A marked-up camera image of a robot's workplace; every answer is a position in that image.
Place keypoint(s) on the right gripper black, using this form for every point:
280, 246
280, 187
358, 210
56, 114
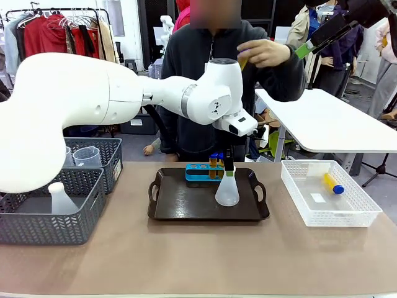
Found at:
366, 12

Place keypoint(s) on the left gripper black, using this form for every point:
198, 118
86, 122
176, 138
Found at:
234, 144

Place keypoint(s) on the yellow tube with blue cap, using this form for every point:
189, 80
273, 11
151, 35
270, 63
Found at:
221, 162
330, 181
243, 64
212, 170

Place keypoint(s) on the translucent plastic conical flask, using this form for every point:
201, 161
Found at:
60, 201
227, 195

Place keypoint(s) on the person's left forearm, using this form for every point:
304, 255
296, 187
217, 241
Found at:
296, 74

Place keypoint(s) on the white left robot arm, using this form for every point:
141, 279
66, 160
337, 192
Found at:
62, 93

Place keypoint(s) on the person's left hand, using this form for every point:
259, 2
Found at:
266, 52

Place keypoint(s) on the person's right hand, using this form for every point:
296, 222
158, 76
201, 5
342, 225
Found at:
150, 149

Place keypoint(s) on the bystander in purple jacket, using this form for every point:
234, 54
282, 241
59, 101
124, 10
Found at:
341, 62

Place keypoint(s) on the bystander in beige coat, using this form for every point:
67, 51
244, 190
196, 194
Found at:
299, 28

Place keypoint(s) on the blue test tube rack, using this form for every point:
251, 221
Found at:
193, 175

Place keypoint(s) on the green and white chair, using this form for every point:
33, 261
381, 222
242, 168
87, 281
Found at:
276, 142

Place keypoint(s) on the dark plastic serving tray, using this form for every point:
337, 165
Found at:
186, 205

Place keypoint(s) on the bystander in pink top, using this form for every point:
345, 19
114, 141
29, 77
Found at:
384, 77

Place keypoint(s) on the white folding table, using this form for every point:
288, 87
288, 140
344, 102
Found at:
325, 121

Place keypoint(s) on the white paper label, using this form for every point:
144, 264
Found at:
318, 197

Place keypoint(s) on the black storage box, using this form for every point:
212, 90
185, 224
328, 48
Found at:
139, 124

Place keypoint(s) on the person in dark hoodie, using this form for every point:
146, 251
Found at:
192, 56

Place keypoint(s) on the small grey woven basket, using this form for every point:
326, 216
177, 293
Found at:
111, 161

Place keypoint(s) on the white perforated plastic basket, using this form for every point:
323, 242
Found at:
341, 217

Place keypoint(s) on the black step stool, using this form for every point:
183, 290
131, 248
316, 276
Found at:
131, 65

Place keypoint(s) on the clear plastic beaker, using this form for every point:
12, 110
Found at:
88, 156
69, 158

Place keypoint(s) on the black tripod stand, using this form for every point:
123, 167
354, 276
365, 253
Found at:
380, 169

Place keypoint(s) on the bystander in red hood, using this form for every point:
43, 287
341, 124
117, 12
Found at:
183, 17

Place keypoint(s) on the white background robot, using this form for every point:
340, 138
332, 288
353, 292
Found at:
166, 28

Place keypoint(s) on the beige hanging garment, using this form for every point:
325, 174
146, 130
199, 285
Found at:
107, 40

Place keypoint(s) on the dark red hanging garment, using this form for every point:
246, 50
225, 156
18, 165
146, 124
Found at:
83, 46

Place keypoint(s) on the large grey woven basket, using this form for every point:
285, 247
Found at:
46, 229

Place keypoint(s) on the black metal clothes rack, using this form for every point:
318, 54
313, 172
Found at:
62, 10

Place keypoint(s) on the grey hanging garment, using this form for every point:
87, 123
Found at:
12, 46

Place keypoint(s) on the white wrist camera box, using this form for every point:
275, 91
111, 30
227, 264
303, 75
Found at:
242, 124

